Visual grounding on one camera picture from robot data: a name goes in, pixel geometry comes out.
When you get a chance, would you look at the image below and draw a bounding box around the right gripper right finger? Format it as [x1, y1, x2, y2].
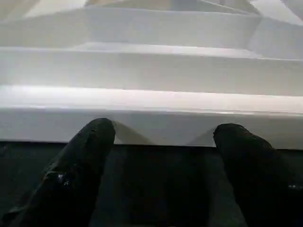
[213, 122, 303, 227]

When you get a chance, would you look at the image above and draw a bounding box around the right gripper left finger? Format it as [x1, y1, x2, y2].
[0, 117, 116, 227]

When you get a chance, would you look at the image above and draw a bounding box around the white plastic table top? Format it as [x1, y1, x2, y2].
[0, 0, 303, 150]

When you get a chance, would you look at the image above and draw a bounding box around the black mat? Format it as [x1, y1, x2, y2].
[0, 140, 303, 227]

